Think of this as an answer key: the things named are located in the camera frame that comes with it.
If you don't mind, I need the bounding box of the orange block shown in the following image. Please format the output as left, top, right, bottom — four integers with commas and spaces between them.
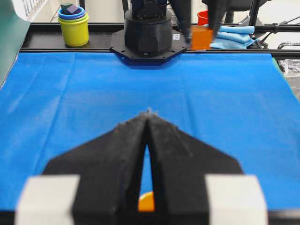
191, 26, 213, 50

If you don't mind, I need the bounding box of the purple block in cup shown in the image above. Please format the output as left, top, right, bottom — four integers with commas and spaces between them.
68, 4, 81, 15

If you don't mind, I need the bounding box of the blue nested cup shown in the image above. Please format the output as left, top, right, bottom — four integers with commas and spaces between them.
58, 6, 86, 20

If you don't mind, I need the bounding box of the red bucket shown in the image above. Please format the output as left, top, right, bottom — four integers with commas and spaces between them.
197, 11, 209, 26

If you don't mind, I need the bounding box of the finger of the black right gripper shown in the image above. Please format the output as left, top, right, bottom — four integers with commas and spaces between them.
169, 0, 192, 45
207, 0, 226, 39

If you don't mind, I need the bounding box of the orange round object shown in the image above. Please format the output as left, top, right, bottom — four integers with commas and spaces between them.
138, 192, 155, 212

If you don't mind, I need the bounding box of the black table rail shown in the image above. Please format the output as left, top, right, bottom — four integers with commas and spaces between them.
20, 22, 300, 61

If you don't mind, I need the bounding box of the dark green block in cup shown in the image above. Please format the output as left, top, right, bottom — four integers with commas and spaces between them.
60, 3, 72, 15

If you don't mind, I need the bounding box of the green board panel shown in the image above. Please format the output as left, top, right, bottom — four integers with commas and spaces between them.
0, 0, 30, 87

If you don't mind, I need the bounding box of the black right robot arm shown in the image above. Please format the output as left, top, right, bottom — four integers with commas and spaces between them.
110, 0, 231, 62

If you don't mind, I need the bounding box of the yellow-green stacked cup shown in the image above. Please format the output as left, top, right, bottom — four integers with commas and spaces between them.
58, 13, 90, 47

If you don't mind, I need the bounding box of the blue table cloth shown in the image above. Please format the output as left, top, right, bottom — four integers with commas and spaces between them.
0, 52, 300, 210

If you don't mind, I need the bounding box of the light blue folded towel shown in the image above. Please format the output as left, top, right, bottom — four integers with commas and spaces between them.
210, 26, 255, 49

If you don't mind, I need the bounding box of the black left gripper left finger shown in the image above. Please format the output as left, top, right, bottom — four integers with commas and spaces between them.
14, 116, 146, 225

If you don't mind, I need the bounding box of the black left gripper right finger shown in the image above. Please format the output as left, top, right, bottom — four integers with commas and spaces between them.
147, 115, 268, 225

